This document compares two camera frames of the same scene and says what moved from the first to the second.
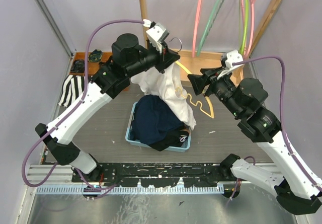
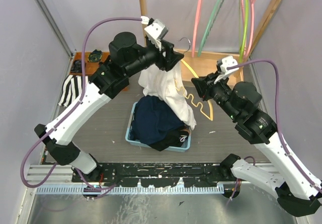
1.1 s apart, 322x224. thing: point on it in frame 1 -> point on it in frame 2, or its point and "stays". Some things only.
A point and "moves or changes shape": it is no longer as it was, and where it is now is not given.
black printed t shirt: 176,139 stays
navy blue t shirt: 154,120 stays
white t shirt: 167,86 stays
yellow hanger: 186,68 moves or changes shape
